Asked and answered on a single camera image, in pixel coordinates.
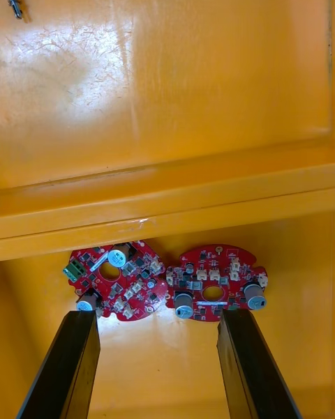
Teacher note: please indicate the yellow-orange plastic bin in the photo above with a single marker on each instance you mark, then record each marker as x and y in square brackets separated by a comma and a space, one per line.
[157, 363]
[209, 77]

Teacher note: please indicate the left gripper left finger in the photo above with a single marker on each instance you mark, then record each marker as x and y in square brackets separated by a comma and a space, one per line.
[66, 366]

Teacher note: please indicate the round red circuit board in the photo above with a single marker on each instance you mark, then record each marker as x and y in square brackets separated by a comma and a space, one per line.
[209, 262]
[139, 297]

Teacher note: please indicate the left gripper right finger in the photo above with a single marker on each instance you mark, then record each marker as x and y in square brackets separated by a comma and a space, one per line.
[251, 373]

